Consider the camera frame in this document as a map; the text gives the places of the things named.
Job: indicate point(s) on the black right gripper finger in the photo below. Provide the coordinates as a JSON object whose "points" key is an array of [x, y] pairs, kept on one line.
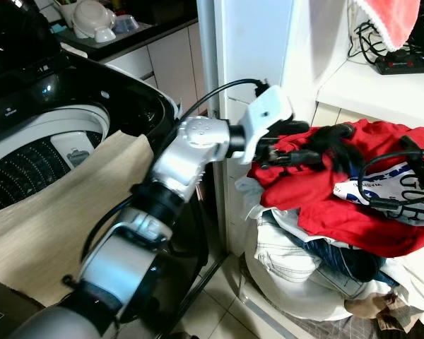
{"points": [[408, 145]]}

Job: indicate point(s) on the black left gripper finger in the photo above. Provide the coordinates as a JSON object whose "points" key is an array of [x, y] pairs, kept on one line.
{"points": [[333, 132], [337, 158]]}

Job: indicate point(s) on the red garment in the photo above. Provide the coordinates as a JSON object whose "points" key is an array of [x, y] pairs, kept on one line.
{"points": [[325, 212]]}

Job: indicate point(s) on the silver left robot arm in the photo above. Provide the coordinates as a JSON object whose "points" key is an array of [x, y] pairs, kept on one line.
{"points": [[177, 166]]}

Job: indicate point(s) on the white blue printed garment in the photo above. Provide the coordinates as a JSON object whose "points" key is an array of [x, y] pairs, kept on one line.
{"points": [[403, 189]]}

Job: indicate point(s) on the black power strip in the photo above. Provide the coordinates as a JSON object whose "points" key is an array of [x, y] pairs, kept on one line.
{"points": [[410, 65]]}

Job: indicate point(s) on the blue jeans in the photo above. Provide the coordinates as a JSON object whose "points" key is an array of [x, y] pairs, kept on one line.
{"points": [[343, 260]]}

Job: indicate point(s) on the white stitched garment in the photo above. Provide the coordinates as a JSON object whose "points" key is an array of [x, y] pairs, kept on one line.
{"points": [[283, 247]]}

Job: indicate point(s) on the coral pink towel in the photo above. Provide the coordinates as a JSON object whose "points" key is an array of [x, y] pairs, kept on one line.
{"points": [[389, 21]]}

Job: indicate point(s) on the white kitchen cabinet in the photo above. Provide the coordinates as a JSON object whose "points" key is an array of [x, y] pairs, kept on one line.
{"points": [[173, 67]]}

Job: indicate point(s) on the brown crumpled cloth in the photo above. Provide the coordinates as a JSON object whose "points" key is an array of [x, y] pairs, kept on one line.
{"points": [[378, 311]]}

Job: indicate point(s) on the small clear bowl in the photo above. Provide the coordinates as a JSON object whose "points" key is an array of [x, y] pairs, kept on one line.
{"points": [[125, 24]]}

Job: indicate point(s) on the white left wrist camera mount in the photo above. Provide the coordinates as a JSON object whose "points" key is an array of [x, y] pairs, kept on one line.
{"points": [[267, 113]]}

